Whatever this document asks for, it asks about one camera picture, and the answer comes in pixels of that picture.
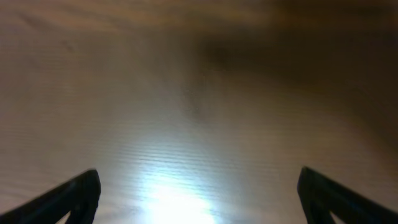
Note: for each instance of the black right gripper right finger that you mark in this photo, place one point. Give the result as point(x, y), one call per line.
point(322, 197)

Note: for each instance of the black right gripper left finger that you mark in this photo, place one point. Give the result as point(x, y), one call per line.
point(77, 197)

